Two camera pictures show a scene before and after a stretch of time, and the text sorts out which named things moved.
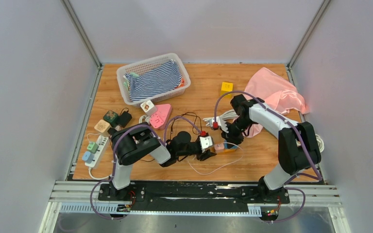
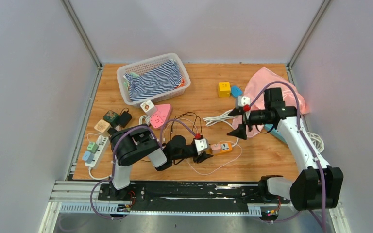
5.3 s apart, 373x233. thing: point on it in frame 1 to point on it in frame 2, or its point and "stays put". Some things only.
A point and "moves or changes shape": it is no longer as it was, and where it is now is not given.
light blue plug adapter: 88,157 stays put
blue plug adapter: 226,146 to 236,91
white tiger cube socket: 149,108 stays put
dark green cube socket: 112,118 stays put
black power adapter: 124,119 stays put
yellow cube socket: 226,87 moves or changes shape
